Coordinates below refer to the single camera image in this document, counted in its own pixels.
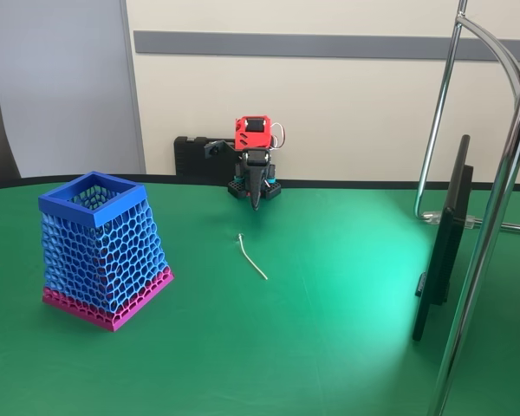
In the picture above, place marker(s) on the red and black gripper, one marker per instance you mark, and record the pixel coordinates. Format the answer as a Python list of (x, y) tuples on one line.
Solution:
[(256, 168)]

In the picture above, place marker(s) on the black lattice robot base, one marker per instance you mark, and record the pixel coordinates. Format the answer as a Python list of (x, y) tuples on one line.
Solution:
[(236, 189)]

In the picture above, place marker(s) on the blue and pink lattice basket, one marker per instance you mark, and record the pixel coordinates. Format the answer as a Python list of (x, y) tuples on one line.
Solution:
[(104, 260)]

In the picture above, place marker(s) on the teal and black clamp knob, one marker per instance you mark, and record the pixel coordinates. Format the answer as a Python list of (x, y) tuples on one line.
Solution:
[(271, 174), (239, 178)]

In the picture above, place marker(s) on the black plastic case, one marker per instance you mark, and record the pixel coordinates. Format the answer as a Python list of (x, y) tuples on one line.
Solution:
[(190, 156)]

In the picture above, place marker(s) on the clear plastic clip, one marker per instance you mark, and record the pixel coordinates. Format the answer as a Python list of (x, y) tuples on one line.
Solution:
[(431, 216)]

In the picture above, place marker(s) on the black flat monitor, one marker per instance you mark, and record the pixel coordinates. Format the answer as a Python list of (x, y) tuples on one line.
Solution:
[(444, 260)]

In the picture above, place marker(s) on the chrome stand pole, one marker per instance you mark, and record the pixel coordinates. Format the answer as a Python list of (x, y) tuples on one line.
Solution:
[(481, 260)]

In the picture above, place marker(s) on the grey wall rail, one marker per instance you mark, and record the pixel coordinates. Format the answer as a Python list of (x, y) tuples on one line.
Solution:
[(286, 44)]

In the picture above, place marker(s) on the chrome tube frame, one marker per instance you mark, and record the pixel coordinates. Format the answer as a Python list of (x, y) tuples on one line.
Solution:
[(437, 108)]

